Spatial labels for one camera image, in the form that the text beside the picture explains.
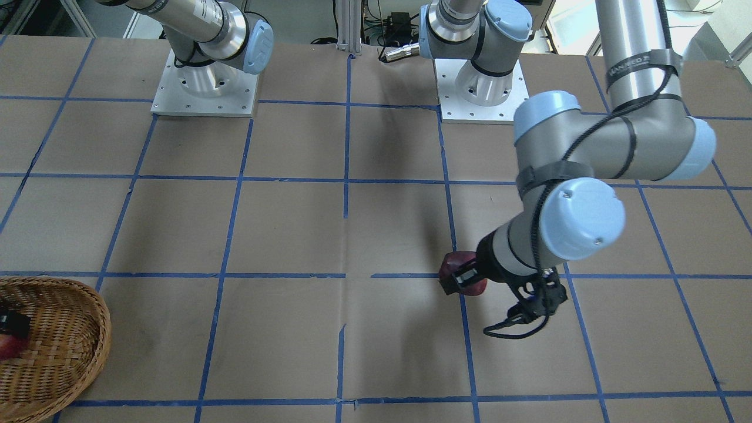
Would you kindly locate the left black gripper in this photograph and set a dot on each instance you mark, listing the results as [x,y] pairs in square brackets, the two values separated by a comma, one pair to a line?
[487,264]

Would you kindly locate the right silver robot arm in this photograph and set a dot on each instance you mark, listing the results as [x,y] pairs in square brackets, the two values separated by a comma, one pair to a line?
[218,54]

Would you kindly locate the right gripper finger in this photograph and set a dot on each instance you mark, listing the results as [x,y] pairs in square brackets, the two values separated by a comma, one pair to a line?
[15,324]

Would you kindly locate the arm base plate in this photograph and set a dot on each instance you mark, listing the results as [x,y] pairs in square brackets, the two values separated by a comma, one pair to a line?
[215,90]
[469,97]

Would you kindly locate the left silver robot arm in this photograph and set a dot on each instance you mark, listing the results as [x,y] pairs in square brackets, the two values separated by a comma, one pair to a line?
[566,159]

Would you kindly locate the dark red apple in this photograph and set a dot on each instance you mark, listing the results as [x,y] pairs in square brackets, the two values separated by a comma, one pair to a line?
[464,273]

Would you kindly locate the aluminium frame post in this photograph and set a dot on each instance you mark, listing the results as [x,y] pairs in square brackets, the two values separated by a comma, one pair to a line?
[349,19]

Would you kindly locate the wicker basket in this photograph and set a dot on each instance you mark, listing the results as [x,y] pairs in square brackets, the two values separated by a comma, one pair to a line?
[68,345]

